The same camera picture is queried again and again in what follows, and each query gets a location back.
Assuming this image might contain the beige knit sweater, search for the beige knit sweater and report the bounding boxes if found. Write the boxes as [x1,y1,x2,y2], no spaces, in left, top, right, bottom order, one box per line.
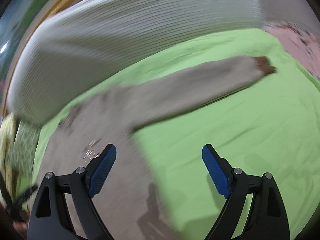
[36,56,276,239]

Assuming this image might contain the gold framed landscape painting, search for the gold framed landscape painting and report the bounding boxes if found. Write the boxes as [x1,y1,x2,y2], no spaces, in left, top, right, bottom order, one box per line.
[0,0,121,117]

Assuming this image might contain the green checkered pillow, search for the green checkered pillow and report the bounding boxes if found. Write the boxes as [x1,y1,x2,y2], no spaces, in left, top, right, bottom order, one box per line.
[8,120,40,177]

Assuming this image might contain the pink patterned blanket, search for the pink patterned blanket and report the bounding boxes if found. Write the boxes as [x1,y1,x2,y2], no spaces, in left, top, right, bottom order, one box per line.
[263,21,319,81]

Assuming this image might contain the striped white duvet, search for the striped white duvet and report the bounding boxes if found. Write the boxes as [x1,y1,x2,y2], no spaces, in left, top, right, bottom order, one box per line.
[7,0,264,125]

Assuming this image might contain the yellow floral quilt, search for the yellow floral quilt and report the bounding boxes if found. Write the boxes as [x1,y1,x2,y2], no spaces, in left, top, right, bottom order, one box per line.
[1,113,17,198]

